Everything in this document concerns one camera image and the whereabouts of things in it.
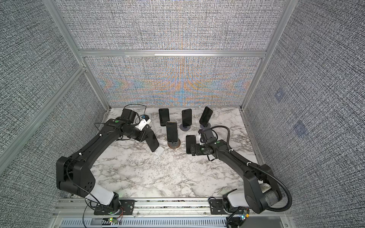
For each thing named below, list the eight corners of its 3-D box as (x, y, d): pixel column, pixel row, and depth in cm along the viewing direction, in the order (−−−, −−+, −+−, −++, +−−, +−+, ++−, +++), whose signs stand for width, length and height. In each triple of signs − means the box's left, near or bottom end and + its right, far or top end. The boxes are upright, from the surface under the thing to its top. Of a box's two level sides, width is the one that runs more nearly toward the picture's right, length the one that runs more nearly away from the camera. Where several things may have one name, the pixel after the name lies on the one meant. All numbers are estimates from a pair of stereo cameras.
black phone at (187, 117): (183, 129, 108) (183, 114, 94) (182, 125, 110) (182, 109, 97) (191, 128, 108) (192, 113, 95) (189, 123, 111) (190, 108, 98)
